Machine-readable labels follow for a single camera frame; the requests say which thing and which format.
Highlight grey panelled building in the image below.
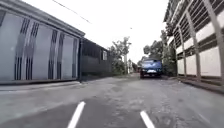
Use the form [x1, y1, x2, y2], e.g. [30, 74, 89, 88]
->
[0, 0, 86, 86]

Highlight building with slatted front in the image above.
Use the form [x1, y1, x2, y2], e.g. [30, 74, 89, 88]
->
[163, 0, 224, 84]

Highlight group of trees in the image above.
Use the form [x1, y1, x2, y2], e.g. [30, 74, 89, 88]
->
[142, 29, 178, 77]

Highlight dark building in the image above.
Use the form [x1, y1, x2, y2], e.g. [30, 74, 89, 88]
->
[79, 38, 114, 81]

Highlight overhead wires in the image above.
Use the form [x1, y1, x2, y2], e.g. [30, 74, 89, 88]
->
[51, 0, 93, 25]

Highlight pale concrete kerb strip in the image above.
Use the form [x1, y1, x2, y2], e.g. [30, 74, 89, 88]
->
[0, 80, 83, 93]

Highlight robot's own part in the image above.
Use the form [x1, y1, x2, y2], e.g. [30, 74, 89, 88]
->
[139, 110, 156, 128]

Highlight tree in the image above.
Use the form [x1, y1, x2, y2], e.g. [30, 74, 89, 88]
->
[109, 36, 133, 76]

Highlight blue car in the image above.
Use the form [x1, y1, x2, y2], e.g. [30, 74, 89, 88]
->
[139, 58, 164, 79]

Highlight grey asphalt road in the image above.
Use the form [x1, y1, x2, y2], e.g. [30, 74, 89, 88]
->
[0, 73, 224, 128]

